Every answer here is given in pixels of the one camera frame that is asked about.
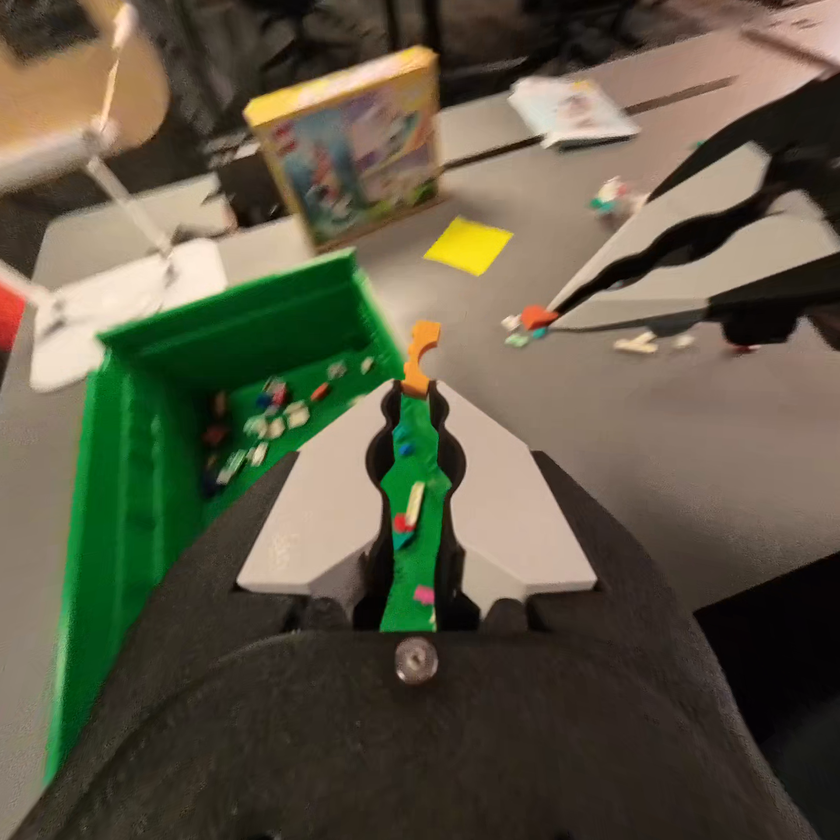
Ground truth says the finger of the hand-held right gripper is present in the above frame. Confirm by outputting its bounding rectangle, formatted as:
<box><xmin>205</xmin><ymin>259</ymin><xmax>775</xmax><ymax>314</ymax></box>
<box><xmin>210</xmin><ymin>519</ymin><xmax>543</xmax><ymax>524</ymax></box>
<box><xmin>550</xmin><ymin>140</ymin><xmax>782</xmax><ymax>312</ymax></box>
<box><xmin>553</xmin><ymin>209</ymin><xmax>840</xmax><ymax>336</ymax></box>

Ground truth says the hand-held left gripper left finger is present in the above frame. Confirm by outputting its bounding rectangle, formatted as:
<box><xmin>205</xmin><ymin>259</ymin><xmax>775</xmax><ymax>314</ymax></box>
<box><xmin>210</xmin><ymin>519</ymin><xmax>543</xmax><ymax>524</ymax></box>
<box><xmin>235</xmin><ymin>379</ymin><xmax>403</xmax><ymax>598</ymax></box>

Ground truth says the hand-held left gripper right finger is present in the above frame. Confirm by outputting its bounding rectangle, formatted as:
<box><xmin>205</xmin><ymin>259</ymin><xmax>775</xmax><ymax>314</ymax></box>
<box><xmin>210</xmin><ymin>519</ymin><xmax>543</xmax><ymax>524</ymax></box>
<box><xmin>430</xmin><ymin>381</ymin><xmax>599</xmax><ymax>618</ymax></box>

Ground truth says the white lego unicorn head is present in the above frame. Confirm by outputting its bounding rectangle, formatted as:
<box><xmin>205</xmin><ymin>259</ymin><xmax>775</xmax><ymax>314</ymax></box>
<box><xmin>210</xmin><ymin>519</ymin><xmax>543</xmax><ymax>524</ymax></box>
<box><xmin>587</xmin><ymin>176</ymin><xmax>648</xmax><ymax>219</ymax></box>

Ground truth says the pile of mixed lego pieces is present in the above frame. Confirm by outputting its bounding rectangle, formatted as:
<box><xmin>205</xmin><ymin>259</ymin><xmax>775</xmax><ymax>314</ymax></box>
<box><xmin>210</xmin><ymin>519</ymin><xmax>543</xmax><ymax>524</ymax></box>
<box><xmin>200</xmin><ymin>354</ymin><xmax>455</xmax><ymax>626</ymax></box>

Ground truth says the orange lego arch brick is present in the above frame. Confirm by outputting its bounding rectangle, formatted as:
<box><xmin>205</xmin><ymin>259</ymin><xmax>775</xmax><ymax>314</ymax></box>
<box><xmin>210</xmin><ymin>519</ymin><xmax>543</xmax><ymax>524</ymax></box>
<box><xmin>402</xmin><ymin>320</ymin><xmax>442</xmax><ymax>399</ymax></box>

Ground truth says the green plastic bin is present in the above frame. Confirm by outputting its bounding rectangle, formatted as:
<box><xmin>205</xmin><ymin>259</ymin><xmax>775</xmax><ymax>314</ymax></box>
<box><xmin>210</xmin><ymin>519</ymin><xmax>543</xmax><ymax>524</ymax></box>
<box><xmin>42</xmin><ymin>248</ymin><xmax>409</xmax><ymax>788</ymax></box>

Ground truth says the lego instruction booklet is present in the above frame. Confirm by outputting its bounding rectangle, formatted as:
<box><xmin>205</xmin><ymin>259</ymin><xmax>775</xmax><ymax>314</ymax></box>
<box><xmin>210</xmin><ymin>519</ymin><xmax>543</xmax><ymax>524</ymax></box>
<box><xmin>508</xmin><ymin>74</ymin><xmax>642</xmax><ymax>152</ymax></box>

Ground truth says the yellow lego box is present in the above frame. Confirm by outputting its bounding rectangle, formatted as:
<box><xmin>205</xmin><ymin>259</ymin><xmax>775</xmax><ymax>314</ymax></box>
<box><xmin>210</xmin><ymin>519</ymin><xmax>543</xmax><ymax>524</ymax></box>
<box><xmin>243</xmin><ymin>45</ymin><xmax>448</xmax><ymax>255</ymax></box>

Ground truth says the yellow sticky note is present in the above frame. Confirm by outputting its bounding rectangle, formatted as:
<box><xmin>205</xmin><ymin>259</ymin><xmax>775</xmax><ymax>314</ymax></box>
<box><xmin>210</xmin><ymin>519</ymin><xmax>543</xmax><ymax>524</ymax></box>
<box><xmin>423</xmin><ymin>217</ymin><xmax>515</xmax><ymax>277</ymax></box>

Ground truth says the red object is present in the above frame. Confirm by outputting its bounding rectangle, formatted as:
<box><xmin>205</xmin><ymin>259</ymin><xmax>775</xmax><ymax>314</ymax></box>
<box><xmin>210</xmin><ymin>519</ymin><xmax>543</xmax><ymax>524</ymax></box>
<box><xmin>0</xmin><ymin>262</ymin><xmax>28</xmax><ymax>352</ymax></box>

